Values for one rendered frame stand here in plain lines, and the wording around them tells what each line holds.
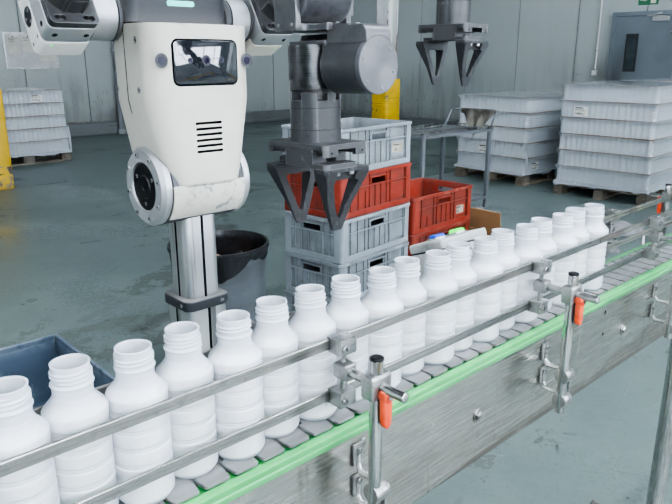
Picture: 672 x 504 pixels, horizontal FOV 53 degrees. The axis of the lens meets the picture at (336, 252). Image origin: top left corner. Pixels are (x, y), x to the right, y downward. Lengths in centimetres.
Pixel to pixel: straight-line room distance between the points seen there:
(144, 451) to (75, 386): 10
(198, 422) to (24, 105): 959
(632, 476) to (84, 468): 226
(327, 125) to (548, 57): 1165
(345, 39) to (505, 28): 1214
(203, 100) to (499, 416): 79
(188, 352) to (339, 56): 34
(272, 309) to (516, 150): 739
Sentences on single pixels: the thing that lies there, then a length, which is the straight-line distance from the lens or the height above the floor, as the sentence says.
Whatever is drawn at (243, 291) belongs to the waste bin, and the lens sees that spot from 293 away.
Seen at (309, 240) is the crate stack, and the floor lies 53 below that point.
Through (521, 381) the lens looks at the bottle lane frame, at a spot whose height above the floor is 92.
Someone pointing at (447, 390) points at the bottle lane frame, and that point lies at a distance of 99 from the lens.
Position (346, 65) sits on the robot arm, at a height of 143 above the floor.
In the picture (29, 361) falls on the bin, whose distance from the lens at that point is 133.
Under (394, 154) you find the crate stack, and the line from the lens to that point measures 355.
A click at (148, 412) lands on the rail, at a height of 111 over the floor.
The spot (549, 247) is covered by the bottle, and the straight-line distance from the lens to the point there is 121.
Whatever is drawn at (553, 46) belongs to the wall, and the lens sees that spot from 1231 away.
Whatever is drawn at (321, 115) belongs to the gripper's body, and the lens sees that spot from 74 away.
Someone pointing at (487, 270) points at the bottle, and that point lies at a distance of 105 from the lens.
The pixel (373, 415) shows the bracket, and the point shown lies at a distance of 79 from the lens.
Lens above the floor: 144
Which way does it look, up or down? 16 degrees down
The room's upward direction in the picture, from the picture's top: straight up
